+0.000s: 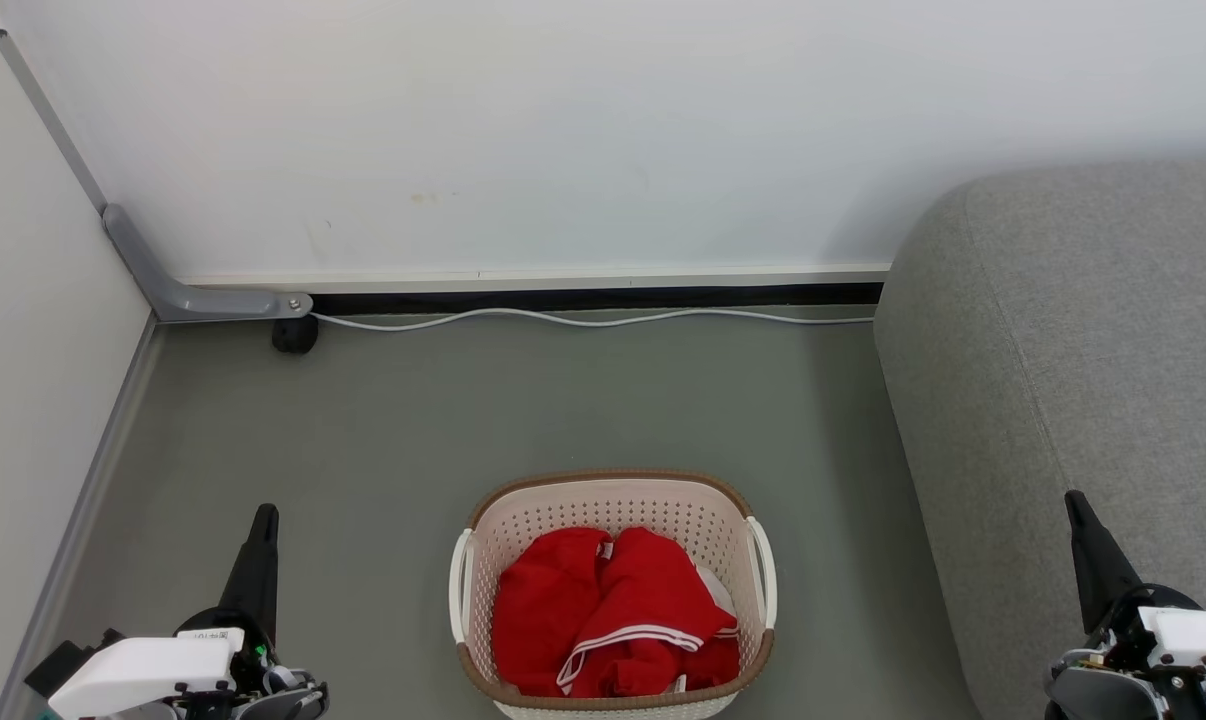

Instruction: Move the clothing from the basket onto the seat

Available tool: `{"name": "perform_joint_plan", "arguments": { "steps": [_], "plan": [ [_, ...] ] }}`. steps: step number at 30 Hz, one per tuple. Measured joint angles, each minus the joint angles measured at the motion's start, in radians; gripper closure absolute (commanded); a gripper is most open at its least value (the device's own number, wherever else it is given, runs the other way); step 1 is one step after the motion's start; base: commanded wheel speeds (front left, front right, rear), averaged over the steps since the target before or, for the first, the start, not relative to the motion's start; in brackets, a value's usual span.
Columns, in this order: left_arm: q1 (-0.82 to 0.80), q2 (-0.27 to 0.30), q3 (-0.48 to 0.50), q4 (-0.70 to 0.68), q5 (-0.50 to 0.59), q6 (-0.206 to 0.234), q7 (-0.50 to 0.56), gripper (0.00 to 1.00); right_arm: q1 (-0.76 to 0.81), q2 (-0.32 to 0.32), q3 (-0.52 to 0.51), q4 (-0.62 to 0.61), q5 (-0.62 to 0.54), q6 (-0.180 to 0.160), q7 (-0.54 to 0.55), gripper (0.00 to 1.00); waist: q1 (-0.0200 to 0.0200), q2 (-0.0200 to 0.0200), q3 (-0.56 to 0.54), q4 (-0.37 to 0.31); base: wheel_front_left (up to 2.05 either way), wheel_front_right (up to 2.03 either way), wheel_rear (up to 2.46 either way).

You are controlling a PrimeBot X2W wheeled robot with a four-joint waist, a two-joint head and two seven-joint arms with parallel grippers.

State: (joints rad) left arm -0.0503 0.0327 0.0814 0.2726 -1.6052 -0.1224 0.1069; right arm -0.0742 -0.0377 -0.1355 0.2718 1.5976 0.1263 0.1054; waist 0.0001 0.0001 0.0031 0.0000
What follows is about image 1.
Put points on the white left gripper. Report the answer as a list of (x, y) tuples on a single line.
[(143, 668)]

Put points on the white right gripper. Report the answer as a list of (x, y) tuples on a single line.
[(1188, 632)]

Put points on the red numbered jersey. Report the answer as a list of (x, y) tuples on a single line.
[(543, 610)]

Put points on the red jersey with white trim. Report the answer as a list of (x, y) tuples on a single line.
[(653, 600)]

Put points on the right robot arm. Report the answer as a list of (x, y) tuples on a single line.
[(1113, 692)]

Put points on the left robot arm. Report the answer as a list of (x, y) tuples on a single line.
[(293, 697)]

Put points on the grey fabric sofa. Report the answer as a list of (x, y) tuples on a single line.
[(1073, 340)]

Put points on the grey skirting strip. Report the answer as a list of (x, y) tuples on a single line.
[(93, 490)]

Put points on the black caster wheel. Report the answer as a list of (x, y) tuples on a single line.
[(294, 335)]

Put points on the grey metal partition foot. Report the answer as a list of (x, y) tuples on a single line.
[(198, 300)]

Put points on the cream laundry basket brown rim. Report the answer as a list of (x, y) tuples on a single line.
[(613, 503)]

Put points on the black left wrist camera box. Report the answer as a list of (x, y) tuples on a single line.
[(58, 666)]

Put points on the silver partition bottom rail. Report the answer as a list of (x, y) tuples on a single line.
[(563, 276)]

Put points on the grey partition frame strip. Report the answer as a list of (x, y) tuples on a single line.
[(48, 110)]

